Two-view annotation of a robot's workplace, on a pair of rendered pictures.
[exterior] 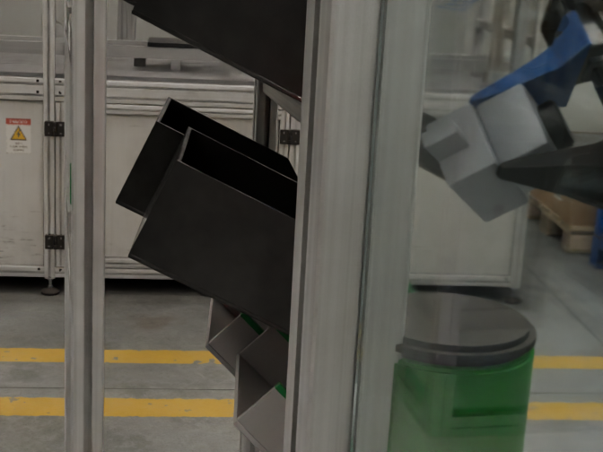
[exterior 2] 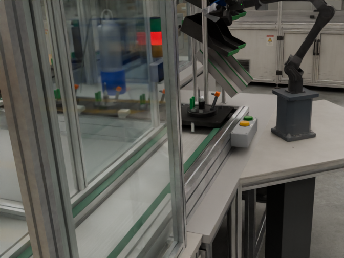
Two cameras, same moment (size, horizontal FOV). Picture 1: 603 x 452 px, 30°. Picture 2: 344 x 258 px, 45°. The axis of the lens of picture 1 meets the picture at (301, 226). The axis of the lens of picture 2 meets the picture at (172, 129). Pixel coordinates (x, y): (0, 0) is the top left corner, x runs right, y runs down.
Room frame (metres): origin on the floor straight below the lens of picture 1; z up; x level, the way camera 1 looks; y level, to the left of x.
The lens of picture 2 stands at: (-1.04, -1.06, 1.57)
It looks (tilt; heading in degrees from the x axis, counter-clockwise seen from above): 20 degrees down; 36
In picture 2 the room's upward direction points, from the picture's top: 3 degrees counter-clockwise
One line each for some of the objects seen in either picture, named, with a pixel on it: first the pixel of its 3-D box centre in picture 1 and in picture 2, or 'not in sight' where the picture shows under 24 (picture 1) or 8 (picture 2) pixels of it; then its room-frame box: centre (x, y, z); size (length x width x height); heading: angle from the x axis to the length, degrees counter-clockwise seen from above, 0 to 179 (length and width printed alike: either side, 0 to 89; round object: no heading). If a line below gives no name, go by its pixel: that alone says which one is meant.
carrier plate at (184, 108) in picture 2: not in sight; (201, 114); (0.52, -0.12, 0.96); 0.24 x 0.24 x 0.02; 13
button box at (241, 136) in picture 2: not in sight; (244, 131); (0.48, -0.35, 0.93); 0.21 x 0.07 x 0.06; 13
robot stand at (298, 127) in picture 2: not in sight; (294, 113); (0.72, -0.48, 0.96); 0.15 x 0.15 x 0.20; 51
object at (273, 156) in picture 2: not in sight; (286, 133); (0.75, -0.44, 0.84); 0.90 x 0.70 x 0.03; 141
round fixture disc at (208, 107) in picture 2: not in sight; (201, 110); (0.52, -0.12, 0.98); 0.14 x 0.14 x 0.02
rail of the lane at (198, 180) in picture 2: not in sight; (218, 150); (0.28, -0.33, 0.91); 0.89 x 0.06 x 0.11; 13
